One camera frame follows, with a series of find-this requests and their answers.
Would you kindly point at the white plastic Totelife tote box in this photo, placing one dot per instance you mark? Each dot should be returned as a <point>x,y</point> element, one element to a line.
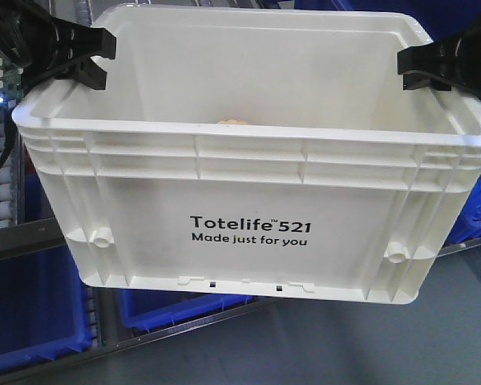
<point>342,187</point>

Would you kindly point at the blue bin with bagged parts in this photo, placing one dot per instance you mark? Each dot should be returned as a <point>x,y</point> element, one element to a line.
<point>150,309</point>

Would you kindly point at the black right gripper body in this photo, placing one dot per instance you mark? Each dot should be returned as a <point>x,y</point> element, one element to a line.
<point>468,54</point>

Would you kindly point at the left green circuit board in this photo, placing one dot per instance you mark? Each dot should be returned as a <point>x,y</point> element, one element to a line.
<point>11,91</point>

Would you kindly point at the yellow soft ball toy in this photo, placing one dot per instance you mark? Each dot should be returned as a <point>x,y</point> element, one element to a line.
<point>233,121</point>

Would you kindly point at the blue bin lower left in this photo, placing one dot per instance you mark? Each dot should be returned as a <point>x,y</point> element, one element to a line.
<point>43,309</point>

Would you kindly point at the left roller track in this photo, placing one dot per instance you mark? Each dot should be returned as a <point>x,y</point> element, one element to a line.
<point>11,172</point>

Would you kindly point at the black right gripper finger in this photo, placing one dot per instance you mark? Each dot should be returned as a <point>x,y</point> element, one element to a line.
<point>415,81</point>
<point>443,59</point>

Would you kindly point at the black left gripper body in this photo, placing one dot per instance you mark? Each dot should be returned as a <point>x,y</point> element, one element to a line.
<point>30,40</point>

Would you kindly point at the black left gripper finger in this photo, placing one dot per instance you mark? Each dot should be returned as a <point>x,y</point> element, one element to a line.
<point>84,71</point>
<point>76,40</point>

